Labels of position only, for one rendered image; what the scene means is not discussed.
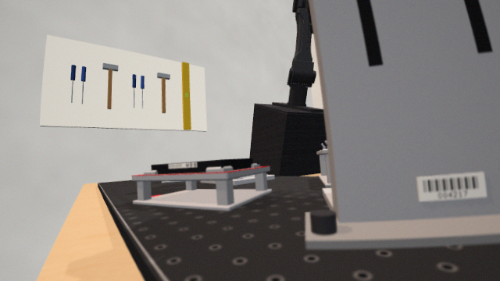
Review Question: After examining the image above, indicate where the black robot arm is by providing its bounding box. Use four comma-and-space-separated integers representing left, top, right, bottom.
272, 0, 323, 112

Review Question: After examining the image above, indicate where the black cylinder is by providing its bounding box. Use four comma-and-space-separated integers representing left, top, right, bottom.
310, 210, 337, 236

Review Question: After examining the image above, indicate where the grey rectangular frame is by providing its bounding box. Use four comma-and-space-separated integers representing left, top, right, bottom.
200, 174, 275, 186

